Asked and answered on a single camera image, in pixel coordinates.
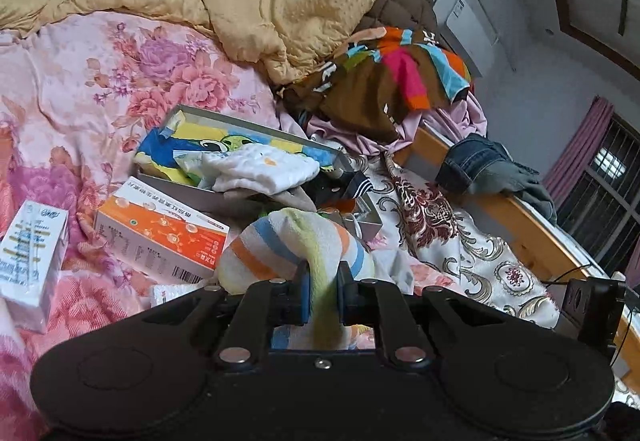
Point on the wooden bed frame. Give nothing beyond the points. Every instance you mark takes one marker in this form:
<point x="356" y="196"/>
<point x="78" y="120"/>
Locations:
<point x="525" y="231"/>

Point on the brown multicolour striped garment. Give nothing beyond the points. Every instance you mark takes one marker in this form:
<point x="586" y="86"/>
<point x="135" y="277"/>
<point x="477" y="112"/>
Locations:
<point x="365" y="96"/>

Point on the white and blue carton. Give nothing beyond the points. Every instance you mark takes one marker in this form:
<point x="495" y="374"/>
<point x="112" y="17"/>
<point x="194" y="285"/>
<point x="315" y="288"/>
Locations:
<point x="30" y="266"/>

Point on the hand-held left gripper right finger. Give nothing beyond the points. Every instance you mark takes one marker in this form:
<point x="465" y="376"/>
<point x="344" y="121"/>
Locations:
<point x="344" y="296"/>

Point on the white socks bundle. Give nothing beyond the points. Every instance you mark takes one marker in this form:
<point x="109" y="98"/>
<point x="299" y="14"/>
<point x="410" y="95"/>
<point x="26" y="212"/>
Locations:
<point x="260" y="166"/>

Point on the pale pink cloth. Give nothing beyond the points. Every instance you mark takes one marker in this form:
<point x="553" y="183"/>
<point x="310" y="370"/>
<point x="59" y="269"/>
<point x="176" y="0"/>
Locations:
<point x="470" y="116"/>

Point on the grey-green garment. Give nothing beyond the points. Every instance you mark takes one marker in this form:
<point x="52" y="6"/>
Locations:
<point x="500" y="178"/>

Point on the navy white-striped sock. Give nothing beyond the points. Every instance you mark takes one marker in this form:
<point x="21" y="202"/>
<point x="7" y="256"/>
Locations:
<point x="357" y="186"/>

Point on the orange and white box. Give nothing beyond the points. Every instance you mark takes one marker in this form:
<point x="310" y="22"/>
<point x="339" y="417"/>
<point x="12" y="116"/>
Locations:
<point x="165" y="231"/>

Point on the white air conditioner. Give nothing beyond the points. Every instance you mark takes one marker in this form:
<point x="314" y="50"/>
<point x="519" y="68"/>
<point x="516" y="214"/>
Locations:
<point x="470" y="36"/>

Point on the purple curtain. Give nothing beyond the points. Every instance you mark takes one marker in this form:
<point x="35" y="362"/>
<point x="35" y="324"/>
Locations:
<point x="585" y="146"/>

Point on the pink floral quilt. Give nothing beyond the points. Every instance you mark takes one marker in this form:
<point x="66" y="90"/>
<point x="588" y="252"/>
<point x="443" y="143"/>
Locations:
<point x="75" y="86"/>

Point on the dark blue jeans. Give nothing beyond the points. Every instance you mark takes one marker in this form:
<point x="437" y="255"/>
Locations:
<point x="465" y="161"/>

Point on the grey cardboard box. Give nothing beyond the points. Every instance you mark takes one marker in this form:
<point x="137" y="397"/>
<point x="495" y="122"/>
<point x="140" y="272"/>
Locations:
<point x="170" y="188"/>

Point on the pastel striped sock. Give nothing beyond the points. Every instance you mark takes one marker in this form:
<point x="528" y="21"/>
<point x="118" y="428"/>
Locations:
<point x="280" y="241"/>

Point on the pale grey cloth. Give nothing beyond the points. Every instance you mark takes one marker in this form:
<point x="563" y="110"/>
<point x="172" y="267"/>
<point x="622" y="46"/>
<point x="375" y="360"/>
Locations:
<point x="395" y="271"/>

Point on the white gold patterned cloth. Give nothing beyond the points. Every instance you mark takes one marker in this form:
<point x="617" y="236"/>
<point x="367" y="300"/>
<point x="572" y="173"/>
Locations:
<point x="450" y="241"/>

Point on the cartoon print towel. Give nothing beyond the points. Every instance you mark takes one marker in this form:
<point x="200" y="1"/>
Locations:
<point x="160" y="151"/>

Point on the barred window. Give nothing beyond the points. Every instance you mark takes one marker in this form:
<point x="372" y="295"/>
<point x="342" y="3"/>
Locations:
<point x="615" y="201"/>

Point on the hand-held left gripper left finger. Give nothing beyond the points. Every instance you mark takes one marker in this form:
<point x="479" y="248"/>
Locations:
<point x="304" y="296"/>

